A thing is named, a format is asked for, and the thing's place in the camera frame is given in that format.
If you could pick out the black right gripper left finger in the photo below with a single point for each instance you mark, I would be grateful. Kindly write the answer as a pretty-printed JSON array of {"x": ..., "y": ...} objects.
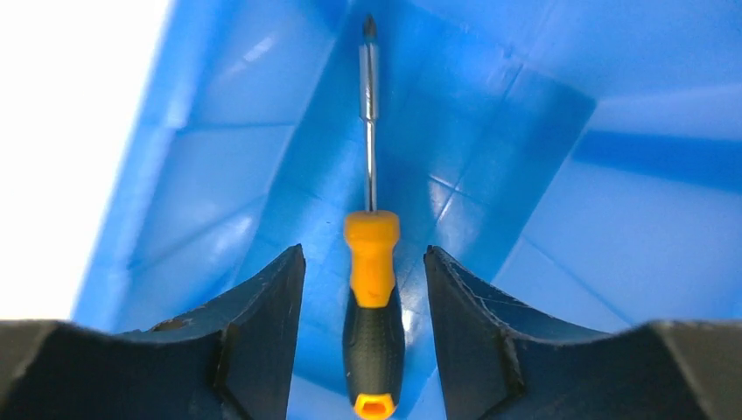
[{"x": 230, "y": 358}]

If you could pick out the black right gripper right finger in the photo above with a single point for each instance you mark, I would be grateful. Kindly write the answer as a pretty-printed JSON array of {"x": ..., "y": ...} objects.
[{"x": 499, "y": 358}]

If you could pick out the yellow black handled screwdriver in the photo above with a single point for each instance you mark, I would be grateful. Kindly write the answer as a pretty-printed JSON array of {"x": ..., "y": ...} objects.
[{"x": 373, "y": 342}]

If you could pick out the blue plastic bin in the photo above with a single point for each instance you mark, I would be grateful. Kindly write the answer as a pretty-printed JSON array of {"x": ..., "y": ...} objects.
[{"x": 582, "y": 156}]

